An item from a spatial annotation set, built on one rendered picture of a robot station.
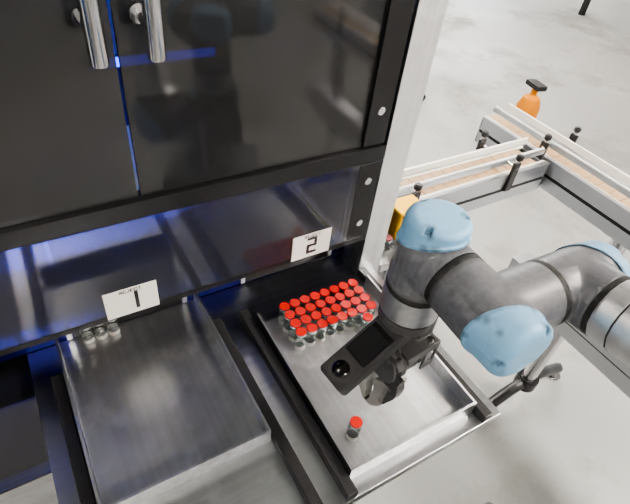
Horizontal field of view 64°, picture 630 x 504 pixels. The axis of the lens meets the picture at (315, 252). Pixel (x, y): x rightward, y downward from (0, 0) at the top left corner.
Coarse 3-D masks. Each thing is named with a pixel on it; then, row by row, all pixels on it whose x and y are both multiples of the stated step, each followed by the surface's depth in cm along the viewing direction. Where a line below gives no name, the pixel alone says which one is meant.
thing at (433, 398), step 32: (288, 352) 95; (320, 352) 96; (320, 384) 91; (416, 384) 93; (448, 384) 93; (320, 416) 82; (352, 416) 87; (384, 416) 87; (416, 416) 88; (448, 416) 85; (352, 448) 82; (384, 448) 83
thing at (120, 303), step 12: (132, 288) 81; (144, 288) 82; (156, 288) 84; (108, 300) 80; (120, 300) 81; (132, 300) 83; (144, 300) 84; (156, 300) 86; (108, 312) 82; (120, 312) 83; (132, 312) 85
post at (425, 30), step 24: (432, 0) 75; (432, 24) 78; (408, 48) 79; (432, 48) 81; (408, 72) 82; (408, 96) 86; (408, 120) 89; (408, 144) 93; (384, 168) 94; (384, 192) 99; (384, 216) 104; (384, 240) 109; (360, 264) 111
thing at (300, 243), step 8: (320, 232) 96; (328, 232) 98; (296, 240) 94; (304, 240) 95; (312, 240) 97; (320, 240) 98; (328, 240) 99; (296, 248) 96; (304, 248) 97; (312, 248) 98; (320, 248) 100; (328, 248) 101; (296, 256) 97; (304, 256) 99
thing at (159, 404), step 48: (144, 336) 94; (192, 336) 96; (96, 384) 86; (144, 384) 87; (192, 384) 88; (240, 384) 88; (96, 432) 80; (144, 432) 81; (192, 432) 82; (240, 432) 83; (96, 480) 75; (144, 480) 75
